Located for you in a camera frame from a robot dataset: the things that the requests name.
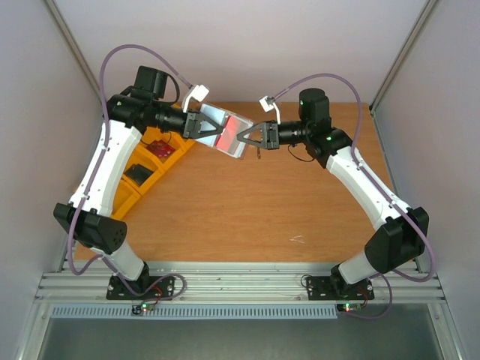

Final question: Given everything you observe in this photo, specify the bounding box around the right aluminium frame post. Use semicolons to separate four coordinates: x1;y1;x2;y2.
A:
369;0;440;116

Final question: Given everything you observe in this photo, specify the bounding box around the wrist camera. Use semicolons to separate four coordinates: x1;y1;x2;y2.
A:
181;84;210;113
259;96;281;125

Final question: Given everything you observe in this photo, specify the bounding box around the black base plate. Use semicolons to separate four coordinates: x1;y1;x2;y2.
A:
301;274;375;301
106;275;175;301

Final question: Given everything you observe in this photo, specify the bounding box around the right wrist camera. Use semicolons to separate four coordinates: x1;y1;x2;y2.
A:
259;96;281;125

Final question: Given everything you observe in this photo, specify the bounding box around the left small circuit board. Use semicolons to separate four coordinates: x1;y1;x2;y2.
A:
131;304;156;316

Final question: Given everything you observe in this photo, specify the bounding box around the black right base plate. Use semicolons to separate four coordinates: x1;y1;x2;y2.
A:
301;274;375;301

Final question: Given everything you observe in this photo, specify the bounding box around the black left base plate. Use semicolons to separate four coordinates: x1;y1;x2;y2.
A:
106;275;175;301

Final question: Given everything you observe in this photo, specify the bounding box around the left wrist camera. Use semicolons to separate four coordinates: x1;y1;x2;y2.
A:
181;84;210;113

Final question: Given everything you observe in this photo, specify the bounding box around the small circuit board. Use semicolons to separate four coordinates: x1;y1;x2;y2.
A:
131;304;156;316
337;302;366;313

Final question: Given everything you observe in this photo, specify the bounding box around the red credit card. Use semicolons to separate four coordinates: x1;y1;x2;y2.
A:
215;115;251;158
146;140;176;158

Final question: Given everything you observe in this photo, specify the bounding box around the left aluminium frame post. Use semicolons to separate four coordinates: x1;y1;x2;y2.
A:
40;0;101;98

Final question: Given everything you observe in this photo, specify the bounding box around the grey slotted cable duct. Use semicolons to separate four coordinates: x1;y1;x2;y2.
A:
51;304;338;320

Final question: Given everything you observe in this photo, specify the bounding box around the brown leather card holder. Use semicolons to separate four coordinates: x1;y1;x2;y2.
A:
196;103;254;159

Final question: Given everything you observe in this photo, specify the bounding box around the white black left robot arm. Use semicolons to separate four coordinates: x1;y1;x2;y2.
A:
53;66;223;299

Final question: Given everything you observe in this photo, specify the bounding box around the black card in bin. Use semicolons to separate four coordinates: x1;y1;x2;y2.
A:
124;163;153;187

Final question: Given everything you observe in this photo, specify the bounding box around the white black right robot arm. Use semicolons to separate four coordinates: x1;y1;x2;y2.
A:
237;88;429;298

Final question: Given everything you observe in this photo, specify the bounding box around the right small circuit board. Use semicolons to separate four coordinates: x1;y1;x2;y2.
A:
337;302;366;313

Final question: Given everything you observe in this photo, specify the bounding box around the yellow bin near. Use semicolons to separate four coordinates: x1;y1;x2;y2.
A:
74;183;142;221

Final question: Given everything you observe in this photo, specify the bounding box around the aluminium frame post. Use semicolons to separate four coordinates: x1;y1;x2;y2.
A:
369;0;440;116
40;0;101;98

